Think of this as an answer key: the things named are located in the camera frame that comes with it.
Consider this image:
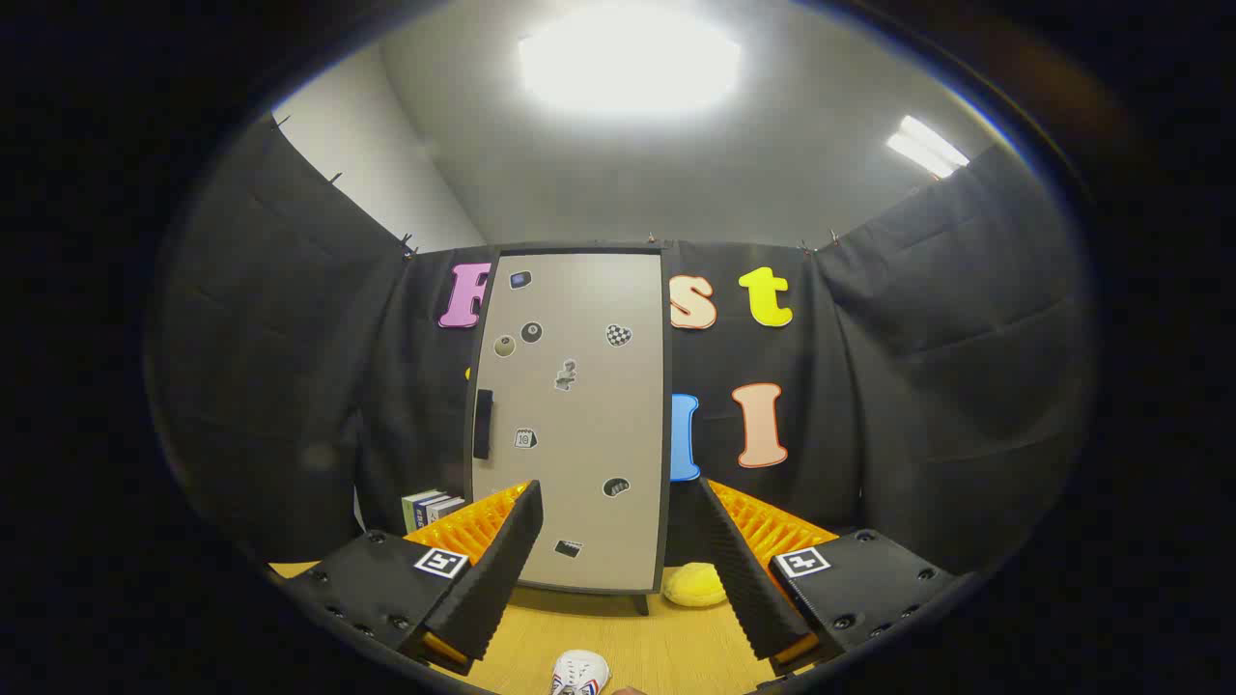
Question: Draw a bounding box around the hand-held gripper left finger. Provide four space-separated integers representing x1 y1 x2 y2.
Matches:
280 480 545 677

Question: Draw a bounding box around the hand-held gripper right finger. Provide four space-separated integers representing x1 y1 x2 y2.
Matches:
695 478 962 677

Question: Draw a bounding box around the dark grey shoe cabinet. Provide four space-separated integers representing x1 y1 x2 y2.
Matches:
463 241 677 617

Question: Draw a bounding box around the white shoe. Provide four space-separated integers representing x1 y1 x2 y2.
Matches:
550 650 611 695

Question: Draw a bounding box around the yellow plush toy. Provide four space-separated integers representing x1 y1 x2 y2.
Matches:
661 563 728 609

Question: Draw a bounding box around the green book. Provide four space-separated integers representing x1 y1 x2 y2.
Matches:
402 489 441 534

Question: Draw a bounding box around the black backdrop cloth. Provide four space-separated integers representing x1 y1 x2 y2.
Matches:
145 116 1097 580

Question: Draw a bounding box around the small ceiling light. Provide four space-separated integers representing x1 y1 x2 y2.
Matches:
885 114 971 181

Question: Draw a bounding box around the large ceiling light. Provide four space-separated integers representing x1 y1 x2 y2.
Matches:
517 5 744 122

